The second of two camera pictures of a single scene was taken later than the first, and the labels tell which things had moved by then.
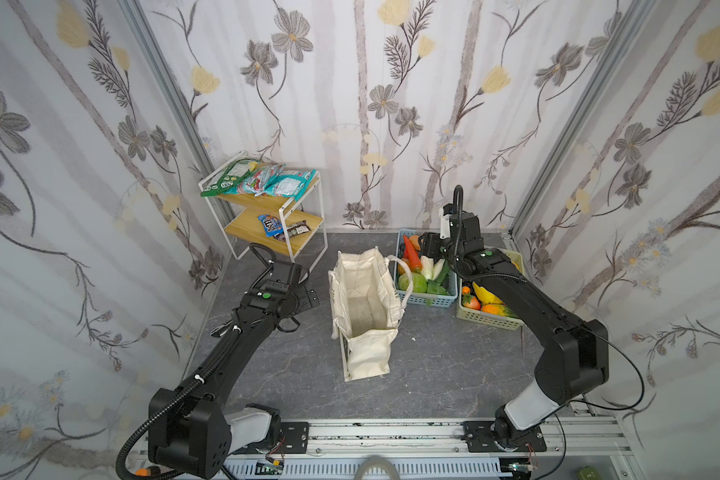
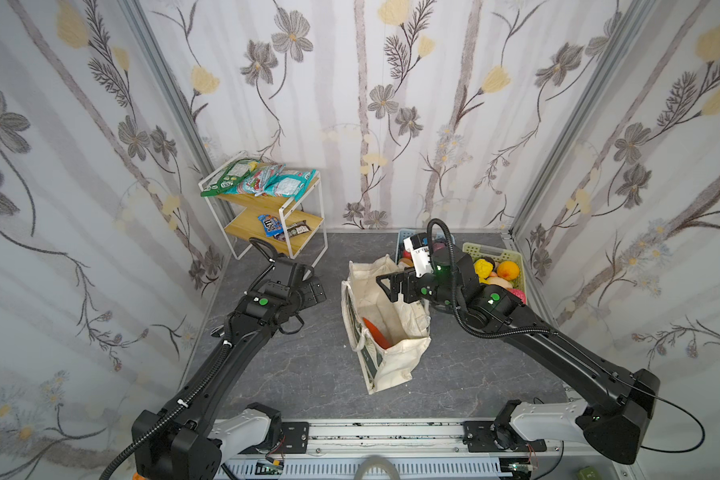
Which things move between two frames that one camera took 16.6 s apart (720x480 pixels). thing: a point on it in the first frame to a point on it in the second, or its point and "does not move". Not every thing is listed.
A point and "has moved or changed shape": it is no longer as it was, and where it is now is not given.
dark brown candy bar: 301,228 does not move
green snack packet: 229,178 does not move
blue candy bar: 271,225 does not move
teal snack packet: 293,186 does not move
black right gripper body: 431,243 to 408,285
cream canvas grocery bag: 365,310 has moved or changed shape
